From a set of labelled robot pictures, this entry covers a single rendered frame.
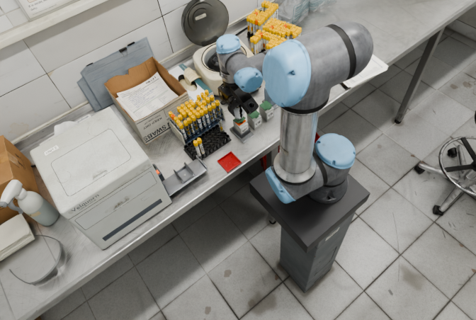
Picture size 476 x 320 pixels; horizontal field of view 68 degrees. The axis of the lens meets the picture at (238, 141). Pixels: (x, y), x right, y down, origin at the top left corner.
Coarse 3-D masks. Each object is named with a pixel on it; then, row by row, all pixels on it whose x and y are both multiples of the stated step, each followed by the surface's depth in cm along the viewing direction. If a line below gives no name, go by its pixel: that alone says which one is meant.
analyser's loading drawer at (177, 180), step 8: (200, 160) 130; (184, 168) 131; (192, 168) 130; (200, 168) 130; (176, 176) 129; (184, 176) 129; (192, 176) 127; (168, 184) 127; (176, 184) 127; (184, 184) 127; (168, 192) 126
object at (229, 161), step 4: (224, 156) 136; (228, 156) 137; (232, 156) 137; (236, 156) 136; (220, 160) 136; (224, 160) 136; (228, 160) 136; (232, 160) 136; (236, 160) 136; (220, 164) 134; (224, 164) 135; (228, 164) 135; (232, 164) 135; (236, 164) 134; (224, 168) 133; (228, 168) 134; (232, 168) 133; (228, 172) 133
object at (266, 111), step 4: (260, 104) 143; (264, 104) 142; (268, 104) 142; (260, 108) 143; (264, 108) 141; (268, 108) 141; (272, 108) 142; (260, 112) 145; (264, 112) 142; (268, 112) 142; (272, 112) 143; (264, 116) 144; (268, 116) 144; (272, 116) 146
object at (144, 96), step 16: (144, 64) 153; (160, 64) 150; (112, 80) 148; (128, 80) 153; (144, 80) 158; (160, 80) 156; (176, 80) 143; (112, 96) 146; (128, 96) 152; (144, 96) 151; (160, 96) 151; (176, 96) 150; (128, 112) 147; (144, 112) 146; (160, 112) 137; (176, 112) 143; (144, 128) 137; (160, 128) 143
